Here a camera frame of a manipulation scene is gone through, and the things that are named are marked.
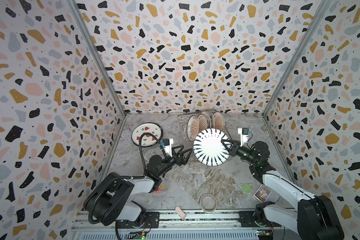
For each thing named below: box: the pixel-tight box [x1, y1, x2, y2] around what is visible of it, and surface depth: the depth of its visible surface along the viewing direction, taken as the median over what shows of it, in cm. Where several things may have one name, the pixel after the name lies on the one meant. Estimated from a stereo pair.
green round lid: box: [242, 184, 252, 194], surface depth 87 cm
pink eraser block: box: [175, 206, 187, 221], surface depth 76 cm
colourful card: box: [253, 184, 272, 203], surface depth 82 cm
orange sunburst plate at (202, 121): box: [197, 113, 208, 134], surface depth 105 cm
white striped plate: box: [193, 128, 230, 167], surface depth 81 cm
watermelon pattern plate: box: [131, 122, 164, 147], surface depth 112 cm
